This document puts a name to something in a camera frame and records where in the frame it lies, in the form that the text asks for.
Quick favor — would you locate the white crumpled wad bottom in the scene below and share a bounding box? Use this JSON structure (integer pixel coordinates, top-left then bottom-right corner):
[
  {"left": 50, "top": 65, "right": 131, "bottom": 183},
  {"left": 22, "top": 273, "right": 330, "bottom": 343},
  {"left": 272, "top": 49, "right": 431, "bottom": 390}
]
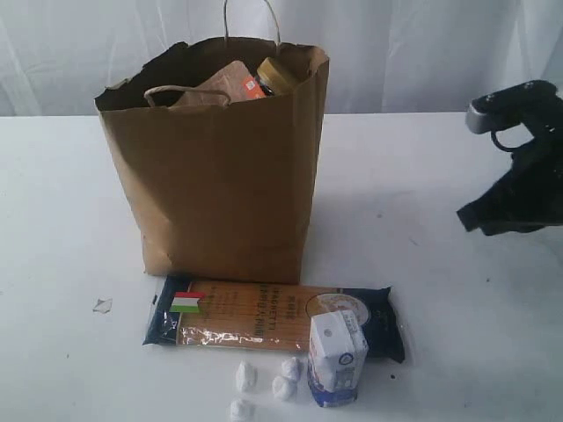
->
[{"left": 229, "top": 398, "right": 254, "bottom": 422}]

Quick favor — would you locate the clear plastic scrap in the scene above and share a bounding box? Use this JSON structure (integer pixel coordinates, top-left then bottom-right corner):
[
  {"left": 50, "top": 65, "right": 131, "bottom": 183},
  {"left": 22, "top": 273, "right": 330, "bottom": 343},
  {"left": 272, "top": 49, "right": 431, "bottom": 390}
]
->
[{"left": 92, "top": 298, "right": 113, "bottom": 315}]

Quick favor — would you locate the white crumpled wad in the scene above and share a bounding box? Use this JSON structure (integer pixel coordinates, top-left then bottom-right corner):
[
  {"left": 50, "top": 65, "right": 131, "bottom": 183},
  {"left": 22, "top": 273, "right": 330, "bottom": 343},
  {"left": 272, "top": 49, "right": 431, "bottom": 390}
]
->
[
  {"left": 272, "top": 375, "right": 296, "bottom": 402},
  {"left": 229, "top": 398, "right": 254, "bottom": 422},
  {"left": 235, "top": 360, "right": 257, "bottom": 393},
  {"left": 281, "top": 357, "right": 303, "bottom": 382}
]

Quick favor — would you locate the brown paper bag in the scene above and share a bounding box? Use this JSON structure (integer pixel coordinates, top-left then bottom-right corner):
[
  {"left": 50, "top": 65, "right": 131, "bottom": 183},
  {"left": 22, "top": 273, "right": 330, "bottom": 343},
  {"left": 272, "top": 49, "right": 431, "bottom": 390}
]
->
[{"left": 92, "top": 0, "right": 330, "bottom": 287}]

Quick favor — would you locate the white crumpled wad lower right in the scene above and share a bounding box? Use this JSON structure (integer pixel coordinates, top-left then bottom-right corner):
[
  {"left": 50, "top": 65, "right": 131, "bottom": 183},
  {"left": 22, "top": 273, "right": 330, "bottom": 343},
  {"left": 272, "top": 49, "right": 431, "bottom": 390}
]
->
[{"left": 272, "top": 375, "right": 296, "bottom": 402}]

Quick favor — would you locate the brown stand-up pouch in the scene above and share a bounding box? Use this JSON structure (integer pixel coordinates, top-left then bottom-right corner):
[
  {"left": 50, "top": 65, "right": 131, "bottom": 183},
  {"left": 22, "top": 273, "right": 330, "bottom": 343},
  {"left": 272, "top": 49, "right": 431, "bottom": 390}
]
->
[{"left": 174, "top": 61, "right": 267, "bottom": 106}]

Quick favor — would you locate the white crumpled wad upper left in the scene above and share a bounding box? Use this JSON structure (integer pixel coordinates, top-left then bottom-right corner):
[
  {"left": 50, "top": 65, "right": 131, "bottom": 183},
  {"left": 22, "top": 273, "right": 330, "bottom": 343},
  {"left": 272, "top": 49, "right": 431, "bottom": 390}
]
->
[{"left": 235, "top": 360, "right": 257, "bottom": 393}]

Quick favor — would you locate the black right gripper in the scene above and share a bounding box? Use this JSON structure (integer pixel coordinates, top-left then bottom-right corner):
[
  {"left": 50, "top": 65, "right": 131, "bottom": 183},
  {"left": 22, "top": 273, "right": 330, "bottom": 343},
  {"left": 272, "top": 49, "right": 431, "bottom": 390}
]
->
[{"left": 457, "top": 123, "right": 562, "bottom": 236}]

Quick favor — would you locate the clear nut jar gold lid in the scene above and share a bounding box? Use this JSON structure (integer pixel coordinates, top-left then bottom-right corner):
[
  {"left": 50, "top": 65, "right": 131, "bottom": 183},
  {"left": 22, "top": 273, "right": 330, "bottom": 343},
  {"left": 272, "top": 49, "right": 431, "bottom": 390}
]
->
[{"left": 257, "top": 57, "right": 299, "bottom": 95}]

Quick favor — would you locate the spaghetti packet dark blue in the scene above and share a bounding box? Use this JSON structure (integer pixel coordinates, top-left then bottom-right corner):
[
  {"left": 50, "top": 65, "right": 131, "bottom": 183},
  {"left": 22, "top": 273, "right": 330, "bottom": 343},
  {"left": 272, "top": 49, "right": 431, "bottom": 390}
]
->
[{"left": 144, "top": 275, "right": 406, "bottom": 363}]

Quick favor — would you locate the white crumpled wad upper right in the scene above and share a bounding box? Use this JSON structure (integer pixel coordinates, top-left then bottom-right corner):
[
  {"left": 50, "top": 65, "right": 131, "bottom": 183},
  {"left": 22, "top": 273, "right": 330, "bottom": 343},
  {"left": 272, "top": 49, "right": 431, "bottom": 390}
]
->
[{"left": 281, "top": 357, "right": 303, "bottom": 382}]

